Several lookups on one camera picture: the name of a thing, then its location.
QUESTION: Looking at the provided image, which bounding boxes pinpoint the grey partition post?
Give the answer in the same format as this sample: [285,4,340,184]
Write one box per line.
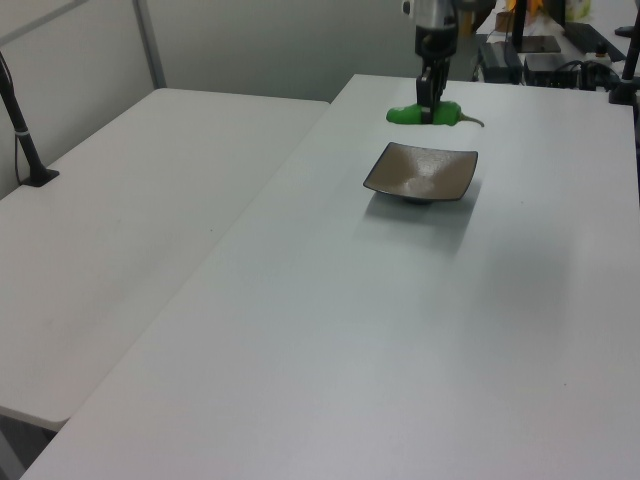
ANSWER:
[131,0,167,92]

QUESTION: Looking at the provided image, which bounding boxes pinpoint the square brown ceramic plate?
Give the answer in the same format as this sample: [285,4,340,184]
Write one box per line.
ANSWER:
[362,141,480,207]

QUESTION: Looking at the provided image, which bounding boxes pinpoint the black monitor stand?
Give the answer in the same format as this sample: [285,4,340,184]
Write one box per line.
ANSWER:
[510,0,564,55]

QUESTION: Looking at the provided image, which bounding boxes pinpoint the black box with ports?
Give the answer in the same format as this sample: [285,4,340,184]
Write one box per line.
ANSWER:
[523,53,582,89]

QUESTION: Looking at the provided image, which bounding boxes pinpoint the black camera stand pole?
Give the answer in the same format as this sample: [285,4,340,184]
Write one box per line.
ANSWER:
[0,48,61,189]

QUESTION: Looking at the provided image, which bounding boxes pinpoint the flat black electronics box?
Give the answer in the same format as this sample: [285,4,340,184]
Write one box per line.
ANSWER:
[478,43,524,84]

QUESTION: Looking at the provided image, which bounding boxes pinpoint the black laptop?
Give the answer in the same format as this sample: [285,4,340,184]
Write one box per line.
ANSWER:
[549,0,607,52]

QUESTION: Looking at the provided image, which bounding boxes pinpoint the tangled black cables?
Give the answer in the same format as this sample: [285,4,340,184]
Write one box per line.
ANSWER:
[559,58,624,94]

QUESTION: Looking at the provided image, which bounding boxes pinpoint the yellow object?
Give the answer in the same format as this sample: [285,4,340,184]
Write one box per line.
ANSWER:
[505,0,545,16]

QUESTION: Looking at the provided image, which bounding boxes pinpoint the green chili pepper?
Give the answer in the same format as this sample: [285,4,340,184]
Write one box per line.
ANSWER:
[385,100,486,128]

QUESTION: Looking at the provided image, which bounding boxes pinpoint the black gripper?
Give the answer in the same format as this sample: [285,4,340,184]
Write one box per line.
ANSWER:
[414,21,459,125]

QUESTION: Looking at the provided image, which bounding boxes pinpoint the black clamp camera stand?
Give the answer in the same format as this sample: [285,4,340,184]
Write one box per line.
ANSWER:
[606,0,640,107]

